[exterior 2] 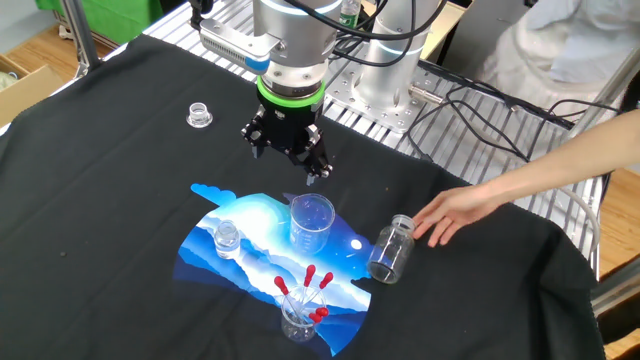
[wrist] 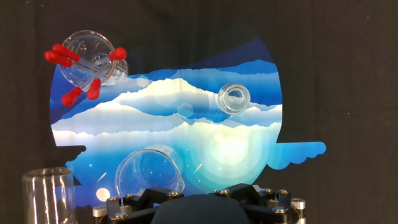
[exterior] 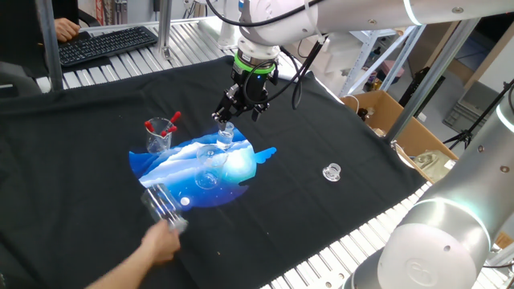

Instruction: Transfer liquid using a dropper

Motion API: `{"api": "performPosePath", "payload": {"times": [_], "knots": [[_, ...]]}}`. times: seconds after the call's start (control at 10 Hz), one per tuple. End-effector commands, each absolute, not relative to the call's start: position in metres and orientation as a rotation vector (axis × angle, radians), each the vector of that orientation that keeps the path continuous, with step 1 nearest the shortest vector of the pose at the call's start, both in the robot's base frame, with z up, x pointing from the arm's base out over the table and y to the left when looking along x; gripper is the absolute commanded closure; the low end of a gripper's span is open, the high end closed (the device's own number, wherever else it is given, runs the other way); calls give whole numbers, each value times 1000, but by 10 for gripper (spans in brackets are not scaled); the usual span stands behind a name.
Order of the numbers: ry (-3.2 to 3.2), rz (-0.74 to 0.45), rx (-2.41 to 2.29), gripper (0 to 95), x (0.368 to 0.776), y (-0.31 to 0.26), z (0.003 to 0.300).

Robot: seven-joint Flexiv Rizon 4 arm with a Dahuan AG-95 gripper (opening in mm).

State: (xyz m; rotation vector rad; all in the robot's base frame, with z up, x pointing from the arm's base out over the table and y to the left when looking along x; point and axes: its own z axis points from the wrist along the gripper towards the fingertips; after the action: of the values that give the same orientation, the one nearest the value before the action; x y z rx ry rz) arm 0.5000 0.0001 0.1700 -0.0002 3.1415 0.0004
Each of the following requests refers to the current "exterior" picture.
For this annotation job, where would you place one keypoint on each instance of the large glass beaker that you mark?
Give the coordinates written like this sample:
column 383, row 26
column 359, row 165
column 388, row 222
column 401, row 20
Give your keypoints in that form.
column 209, row 176

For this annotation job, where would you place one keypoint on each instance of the person's hand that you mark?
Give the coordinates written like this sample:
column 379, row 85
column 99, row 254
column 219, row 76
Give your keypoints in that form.
column 160, row 243
column 66, row 30

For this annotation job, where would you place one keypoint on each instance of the clear glass jar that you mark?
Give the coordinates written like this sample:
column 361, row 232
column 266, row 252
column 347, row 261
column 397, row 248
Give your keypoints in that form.
column 160, row 204

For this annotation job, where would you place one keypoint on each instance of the bare human forearm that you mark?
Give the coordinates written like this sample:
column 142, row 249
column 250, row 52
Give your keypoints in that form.
column 120, row 273

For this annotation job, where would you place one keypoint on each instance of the red bulb plastic dropper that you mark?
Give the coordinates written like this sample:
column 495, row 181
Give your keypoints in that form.
column 164, row 133
column 151, row 128
column 175, row 116
column 147, row 124
column 172, row 129

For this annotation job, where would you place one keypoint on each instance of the black office chair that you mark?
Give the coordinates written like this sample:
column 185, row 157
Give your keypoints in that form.
column 86, row 16

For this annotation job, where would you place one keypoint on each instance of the black cloth with blue print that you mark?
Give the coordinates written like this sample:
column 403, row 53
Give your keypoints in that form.
column 301, row 128

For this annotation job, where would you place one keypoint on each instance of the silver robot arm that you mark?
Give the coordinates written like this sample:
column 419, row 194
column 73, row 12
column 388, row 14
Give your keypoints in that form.
column 441, row 241

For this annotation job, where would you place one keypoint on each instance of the black computer keyboard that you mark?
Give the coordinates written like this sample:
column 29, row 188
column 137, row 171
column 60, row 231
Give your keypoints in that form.
column 108, row 44

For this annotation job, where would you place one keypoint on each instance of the brown cardboard box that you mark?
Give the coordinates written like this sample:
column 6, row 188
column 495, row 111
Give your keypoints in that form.
column 385, row 108

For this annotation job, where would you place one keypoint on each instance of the white metal shelf rack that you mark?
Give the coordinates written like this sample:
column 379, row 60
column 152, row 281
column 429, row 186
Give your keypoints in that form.
column 363, row 60

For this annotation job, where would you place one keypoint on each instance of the small glass beaker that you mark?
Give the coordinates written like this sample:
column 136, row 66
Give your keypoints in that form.
column 154, row 144

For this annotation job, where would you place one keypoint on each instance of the grey plastic bag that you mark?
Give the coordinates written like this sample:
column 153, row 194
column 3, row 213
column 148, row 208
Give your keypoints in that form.
column 433, row 164

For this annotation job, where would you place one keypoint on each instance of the aluminium frame post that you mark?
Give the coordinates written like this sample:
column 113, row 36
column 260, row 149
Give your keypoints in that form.
column 164, row 28
column 50, row 48
column 429, row 84

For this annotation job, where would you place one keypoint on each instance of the black case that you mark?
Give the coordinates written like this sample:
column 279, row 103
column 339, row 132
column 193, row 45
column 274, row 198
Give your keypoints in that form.
column 407, row 94

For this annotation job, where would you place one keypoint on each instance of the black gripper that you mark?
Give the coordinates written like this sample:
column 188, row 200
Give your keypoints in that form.
column 253, row 86

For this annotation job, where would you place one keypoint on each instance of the pink box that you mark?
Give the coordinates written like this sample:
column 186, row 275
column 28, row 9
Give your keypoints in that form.
column 391, row 68

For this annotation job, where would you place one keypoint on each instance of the clear glass stopper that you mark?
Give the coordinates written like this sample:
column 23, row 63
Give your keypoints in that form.
column 331, row 172

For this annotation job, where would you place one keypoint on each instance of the black tripod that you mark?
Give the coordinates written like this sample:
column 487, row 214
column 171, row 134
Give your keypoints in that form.
column 466, row 134

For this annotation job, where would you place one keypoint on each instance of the grey plastic crate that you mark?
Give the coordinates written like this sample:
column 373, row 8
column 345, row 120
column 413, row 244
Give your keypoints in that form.
column 466, row 108

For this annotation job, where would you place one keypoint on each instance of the small glass vial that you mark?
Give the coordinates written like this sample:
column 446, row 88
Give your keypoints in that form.
column 225, row 138

